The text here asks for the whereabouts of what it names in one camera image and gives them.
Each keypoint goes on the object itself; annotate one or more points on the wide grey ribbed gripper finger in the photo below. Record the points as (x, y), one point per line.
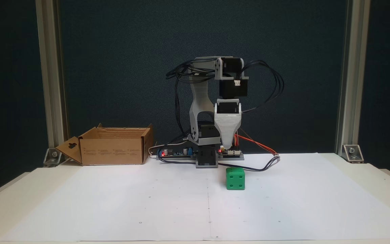
(228, 128)

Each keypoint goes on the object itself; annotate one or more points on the green die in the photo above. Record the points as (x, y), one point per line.
(235, 179)

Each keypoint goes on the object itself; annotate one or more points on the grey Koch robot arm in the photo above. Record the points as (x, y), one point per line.
(201, 98)

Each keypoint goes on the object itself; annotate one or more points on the blue circuit board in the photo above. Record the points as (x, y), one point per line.
(176, 152)

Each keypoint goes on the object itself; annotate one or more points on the open cardboard box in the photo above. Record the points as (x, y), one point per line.
(113, 150)

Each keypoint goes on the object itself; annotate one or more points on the metal corner bracket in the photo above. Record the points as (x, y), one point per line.
(53, 156)
(353, 153)

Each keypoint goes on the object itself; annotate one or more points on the aluminium frame post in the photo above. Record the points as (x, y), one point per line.
(352, 67)
(51, 67)

